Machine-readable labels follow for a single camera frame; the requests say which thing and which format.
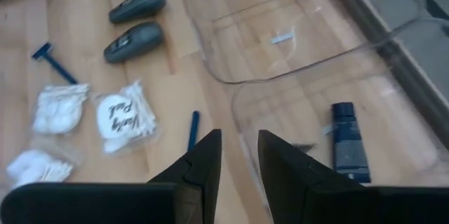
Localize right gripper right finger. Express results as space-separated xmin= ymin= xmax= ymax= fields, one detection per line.
xmin=257 ymin=129 xmax=380 ymax=224

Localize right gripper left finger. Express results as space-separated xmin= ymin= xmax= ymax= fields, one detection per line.
xmin=147 ymin=129 xmax=223 ymax=224

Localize clear plastic bin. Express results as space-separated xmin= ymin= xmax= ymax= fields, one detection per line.
xmin=175 ymin=0 xmax=425 ymax=85
xmin=230 ymin=16 xmax=449 ymax=218

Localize grey oval toiletry container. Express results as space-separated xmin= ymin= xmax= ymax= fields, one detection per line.
xmin=103 ymin=22 xmax=165 ymax=65
xmin=107 ymin=0 xmax=167 ymax=25

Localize clear vanity pack bag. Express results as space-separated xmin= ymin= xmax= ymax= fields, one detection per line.
xmin=5 ymin=139 xmax=83 ymax=190
xmin=31 ymin=82 xmax=91 ymax=136
xmin=91 ymin=79 xmax=161 ymax=157

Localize dark blue block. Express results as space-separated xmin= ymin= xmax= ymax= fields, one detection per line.
xmin=330 ymin=102 xmax=372 ymax=184

